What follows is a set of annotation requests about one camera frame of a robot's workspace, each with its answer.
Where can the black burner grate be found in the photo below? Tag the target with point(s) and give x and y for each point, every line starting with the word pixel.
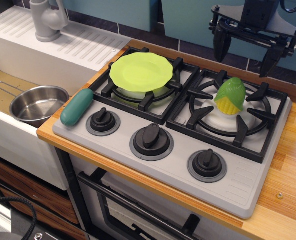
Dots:
pixel 138 107
pixel 247 134

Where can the dark green toy cucumber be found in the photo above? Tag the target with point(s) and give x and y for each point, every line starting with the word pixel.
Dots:
pixel 76 107

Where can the black stove knob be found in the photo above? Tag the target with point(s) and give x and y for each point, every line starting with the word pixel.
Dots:
pixel 151 143
pixel 102 123
pixel 207 166

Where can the black left stove knob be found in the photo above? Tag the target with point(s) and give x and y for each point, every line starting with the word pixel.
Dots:
pixel 102 123

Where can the black left burner grate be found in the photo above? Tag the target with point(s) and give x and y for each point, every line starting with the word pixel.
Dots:
pixel 138 107

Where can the black right stove knob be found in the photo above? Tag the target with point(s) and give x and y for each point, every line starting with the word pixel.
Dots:
pixel 207 166

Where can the light green plastic plate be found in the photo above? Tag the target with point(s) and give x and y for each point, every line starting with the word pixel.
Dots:
pixel 141 72

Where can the wooden drawer front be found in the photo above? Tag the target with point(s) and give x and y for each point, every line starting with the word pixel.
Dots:
pixel 53 207

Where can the black right burner grate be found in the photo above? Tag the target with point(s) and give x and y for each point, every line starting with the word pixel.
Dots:
pixel 247 134

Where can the teal cabinet left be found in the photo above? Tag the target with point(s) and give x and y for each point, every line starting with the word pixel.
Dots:
pixel 138 14

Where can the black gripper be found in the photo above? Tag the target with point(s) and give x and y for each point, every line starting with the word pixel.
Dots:
pixel 258 16

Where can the toy corncob green husk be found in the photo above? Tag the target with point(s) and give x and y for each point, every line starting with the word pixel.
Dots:
pixel 231 96

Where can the grey toy stove top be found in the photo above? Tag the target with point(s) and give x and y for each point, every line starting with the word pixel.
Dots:
pixel 237 193

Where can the toy oven door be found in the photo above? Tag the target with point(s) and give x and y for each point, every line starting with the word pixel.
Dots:
pixel 137 214

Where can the black middle stove knob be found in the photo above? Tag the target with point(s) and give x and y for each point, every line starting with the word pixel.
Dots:
pixel 151 143

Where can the stainless steel pot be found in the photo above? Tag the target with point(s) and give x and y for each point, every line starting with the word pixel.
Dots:
pixel 36 105

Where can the white toy sink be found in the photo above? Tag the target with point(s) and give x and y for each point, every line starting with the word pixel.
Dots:
pixel 68 62

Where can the grey toy faucet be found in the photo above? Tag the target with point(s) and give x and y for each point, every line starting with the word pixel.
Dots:
pixel 48 22

